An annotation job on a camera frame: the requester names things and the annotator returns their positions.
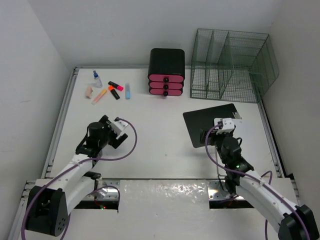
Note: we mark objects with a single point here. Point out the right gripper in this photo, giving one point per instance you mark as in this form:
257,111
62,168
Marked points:
212,134

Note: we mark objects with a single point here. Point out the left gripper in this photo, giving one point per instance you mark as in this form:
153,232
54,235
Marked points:
114,142

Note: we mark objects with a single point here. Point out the pale orange highlighter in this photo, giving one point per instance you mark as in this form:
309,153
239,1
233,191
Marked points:
99,96

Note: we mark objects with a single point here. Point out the black orange highlighter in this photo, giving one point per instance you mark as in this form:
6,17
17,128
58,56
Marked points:
114,92

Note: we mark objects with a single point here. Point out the small spray bottle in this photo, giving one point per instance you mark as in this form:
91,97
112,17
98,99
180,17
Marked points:
97,79

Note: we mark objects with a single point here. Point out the light blue highlighter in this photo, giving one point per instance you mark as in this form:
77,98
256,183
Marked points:
127,91

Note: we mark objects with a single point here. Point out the black pink highlighter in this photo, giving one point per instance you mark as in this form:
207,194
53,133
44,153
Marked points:
116,86

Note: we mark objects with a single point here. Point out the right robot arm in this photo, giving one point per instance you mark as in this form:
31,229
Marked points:
290,221

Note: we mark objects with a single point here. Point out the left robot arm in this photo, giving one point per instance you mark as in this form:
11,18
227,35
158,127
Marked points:
49,205

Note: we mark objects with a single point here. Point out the black clipboard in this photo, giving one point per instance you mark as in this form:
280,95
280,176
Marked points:
201,120

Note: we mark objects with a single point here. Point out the pink eraser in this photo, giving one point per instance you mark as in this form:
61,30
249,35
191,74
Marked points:
89,92

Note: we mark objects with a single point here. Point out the black drawer cabinet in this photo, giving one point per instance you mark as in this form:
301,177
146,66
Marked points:
167,61

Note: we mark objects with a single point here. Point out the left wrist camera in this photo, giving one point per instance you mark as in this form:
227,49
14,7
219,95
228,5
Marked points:
118,126

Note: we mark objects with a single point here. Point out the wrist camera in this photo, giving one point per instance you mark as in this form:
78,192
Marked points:
118,126
225,125

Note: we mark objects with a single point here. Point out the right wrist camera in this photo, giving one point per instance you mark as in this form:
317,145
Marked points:
225,125

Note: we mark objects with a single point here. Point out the green wire mesh organizer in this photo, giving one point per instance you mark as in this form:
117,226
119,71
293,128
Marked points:
232,66

